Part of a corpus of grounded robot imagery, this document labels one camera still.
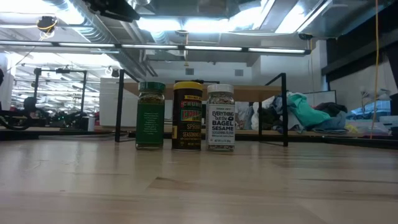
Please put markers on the green-lidded green herb jar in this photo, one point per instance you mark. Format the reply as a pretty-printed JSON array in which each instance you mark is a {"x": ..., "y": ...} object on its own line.
[{"x": 150, "y": 124}]

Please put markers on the yellow-lidded chili seasoning jar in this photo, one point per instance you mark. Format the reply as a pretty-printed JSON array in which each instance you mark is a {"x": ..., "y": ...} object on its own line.
[{"x": 186, "y": 124}]

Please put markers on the white-lidded bagel sesame jar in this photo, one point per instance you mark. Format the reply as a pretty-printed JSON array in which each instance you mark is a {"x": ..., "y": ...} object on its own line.
[{"x": 220, "y": 124}]

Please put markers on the black background robot arm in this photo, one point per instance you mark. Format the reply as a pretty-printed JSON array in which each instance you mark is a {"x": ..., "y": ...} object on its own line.
[{"x": 14, "y": 119}]

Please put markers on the wooden shelf with black legs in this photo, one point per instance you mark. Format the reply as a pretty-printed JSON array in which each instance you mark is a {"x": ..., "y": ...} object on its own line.
[{"x": 248, "y": 93}]

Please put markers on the long ceiling light bar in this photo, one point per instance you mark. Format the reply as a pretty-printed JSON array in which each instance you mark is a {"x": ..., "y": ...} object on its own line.
[{"x": 87, "y": 45}]

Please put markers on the light blue checked cloth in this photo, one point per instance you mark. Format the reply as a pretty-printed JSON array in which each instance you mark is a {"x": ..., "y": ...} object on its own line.
[{"x": 373, "y": 109}]

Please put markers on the dark grey cloth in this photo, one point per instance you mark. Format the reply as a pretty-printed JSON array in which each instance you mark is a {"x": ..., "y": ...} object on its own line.
[{"x": 331, "y": 108}]

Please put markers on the blue-grey cloth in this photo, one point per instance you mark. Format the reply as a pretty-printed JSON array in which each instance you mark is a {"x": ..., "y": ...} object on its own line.
[{"x": 335, "y": 123}]

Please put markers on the white cabinet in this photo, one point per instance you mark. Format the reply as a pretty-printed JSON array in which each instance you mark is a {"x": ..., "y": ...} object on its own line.
[{"x": 109, "y": 105}]

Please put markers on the teal cloth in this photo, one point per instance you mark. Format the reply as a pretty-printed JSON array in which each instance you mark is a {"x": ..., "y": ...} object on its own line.
[{"x": 306, "y": 112}]

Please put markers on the small white box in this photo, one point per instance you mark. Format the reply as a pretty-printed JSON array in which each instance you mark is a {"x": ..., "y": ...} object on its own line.
[{"x": 90, "y": 124}]

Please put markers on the dark blue plaid cloth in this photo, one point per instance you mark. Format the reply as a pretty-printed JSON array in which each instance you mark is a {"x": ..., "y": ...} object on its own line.
[{"x": 277, "y": 109}]

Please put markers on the white cloth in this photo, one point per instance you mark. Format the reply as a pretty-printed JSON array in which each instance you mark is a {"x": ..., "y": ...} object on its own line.
[{"x": 255, "y": 115}]

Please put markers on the silver ventilation duct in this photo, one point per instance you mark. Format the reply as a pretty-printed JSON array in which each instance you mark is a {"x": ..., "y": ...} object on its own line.
[{"x": 93, "y": 28}]

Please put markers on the black ceiling security camera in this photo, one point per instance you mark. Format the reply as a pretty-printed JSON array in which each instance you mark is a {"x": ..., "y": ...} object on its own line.
[{"x": 305, "y": 36}]

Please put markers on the grey wall vent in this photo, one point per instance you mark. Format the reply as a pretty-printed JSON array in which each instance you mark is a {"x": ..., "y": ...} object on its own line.
[
  {"x": 189, "y": 71},
  {"x": 238, "y": 72}
]

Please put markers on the black metal stand frame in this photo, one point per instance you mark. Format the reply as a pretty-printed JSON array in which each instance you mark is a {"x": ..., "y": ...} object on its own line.
[{"x": 36, "y": 90}]

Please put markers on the black table frame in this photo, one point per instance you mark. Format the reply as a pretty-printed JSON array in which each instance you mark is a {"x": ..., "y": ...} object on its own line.
[{"x": 62, "y": 136}]

